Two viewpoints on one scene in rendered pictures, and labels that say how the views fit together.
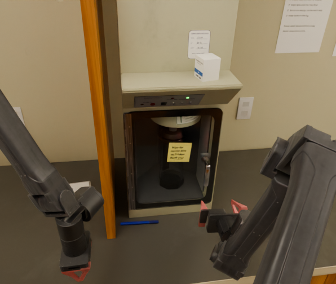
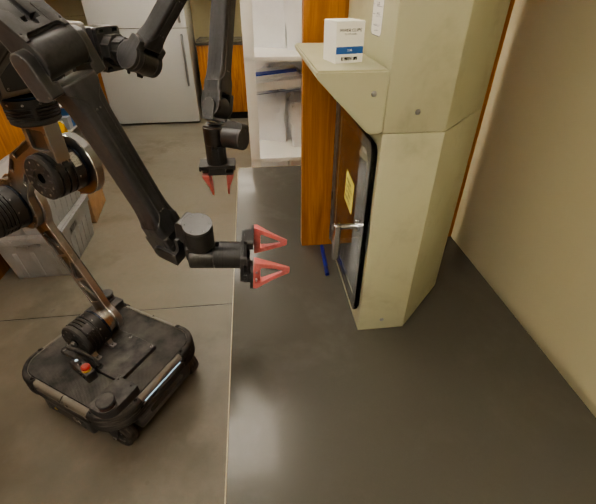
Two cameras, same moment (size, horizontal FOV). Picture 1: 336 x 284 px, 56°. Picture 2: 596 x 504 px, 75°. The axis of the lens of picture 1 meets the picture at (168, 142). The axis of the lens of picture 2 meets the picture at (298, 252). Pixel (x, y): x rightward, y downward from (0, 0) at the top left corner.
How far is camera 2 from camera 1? 1.17 m
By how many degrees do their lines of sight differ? 74
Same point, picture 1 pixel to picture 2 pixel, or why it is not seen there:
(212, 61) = (330, 23)
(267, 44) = not seen: outside the picture
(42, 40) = not seen: hidden behind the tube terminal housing
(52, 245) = (293, 212)
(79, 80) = not seen: hidden behind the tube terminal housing
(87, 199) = (230, 128)
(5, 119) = (215, 22)
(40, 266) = (271, 210)
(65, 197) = (207, 102)
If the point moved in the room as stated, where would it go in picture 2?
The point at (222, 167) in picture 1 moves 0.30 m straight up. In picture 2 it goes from (493, 364) to (544, 251)
